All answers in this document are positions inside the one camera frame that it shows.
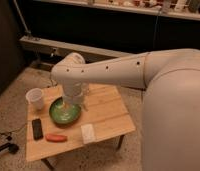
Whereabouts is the low metal rail base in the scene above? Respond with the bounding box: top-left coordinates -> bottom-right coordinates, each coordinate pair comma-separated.
20,36 -> 129,62

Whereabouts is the green bowl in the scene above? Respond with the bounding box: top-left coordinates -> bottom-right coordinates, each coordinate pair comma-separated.
49,97 -> 81,125

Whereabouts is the long wooden shelf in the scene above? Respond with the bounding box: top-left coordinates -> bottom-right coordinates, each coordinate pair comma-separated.
35,0 -> 200,21

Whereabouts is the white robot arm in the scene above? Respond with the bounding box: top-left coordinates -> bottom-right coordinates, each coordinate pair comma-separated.
52,48 -> 200,171

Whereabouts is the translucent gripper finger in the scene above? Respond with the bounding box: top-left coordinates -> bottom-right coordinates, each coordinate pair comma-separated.
62,102 -> 70,113
81,98 -> 88,111

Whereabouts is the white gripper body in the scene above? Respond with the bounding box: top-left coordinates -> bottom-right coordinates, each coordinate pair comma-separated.
62,83 -> 89,104

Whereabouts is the small wooden table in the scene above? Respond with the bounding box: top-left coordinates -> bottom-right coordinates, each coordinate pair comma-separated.
26,84 -> 136,162

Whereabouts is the black cable on floor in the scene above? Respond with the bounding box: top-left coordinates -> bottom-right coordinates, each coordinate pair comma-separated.
0,123 -> 28,157

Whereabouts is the orange carrot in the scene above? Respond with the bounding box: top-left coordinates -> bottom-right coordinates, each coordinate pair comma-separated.
45,134 -> 67,142

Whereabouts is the white sponge block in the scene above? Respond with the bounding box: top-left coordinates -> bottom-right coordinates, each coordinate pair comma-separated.
81,124 -> 96,144

